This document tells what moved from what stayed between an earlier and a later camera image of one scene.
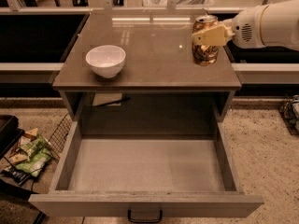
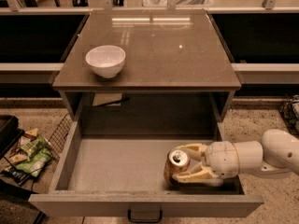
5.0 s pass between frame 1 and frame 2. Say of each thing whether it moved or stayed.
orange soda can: moved
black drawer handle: stayed
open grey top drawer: stayed
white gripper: moved
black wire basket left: stayed
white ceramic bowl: stayed
